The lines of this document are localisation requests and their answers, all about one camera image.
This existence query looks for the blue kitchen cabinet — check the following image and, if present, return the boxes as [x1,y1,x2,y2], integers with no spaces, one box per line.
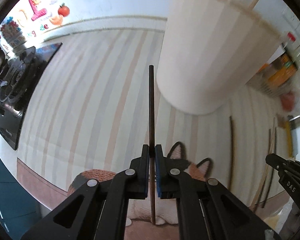
[0,159,42,239]

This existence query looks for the black yellow sponge brush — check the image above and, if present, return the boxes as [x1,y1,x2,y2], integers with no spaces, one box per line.
[286,115,300,161]

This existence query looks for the white plastic bag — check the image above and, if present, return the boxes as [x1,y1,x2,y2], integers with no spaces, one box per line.
[280,81,300,115]

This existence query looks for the clear condiment tray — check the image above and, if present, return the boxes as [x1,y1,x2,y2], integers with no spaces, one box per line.
[247,63,292,98]

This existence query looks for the soy sauce bottle orange label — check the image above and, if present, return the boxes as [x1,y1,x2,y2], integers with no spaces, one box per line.
[264,29,300,91]

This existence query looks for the striped cat table mat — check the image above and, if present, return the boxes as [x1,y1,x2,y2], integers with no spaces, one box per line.
[18,29,288,205]

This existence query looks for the cream utensil holder canister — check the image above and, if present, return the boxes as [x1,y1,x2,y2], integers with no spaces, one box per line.
[157,0,281,115]

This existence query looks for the black gas stove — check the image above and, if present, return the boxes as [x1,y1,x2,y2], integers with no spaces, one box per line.
[0,42,62,150]

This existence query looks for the colourful wall stickers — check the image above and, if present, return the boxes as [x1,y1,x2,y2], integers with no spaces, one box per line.
[0,0,70,52]

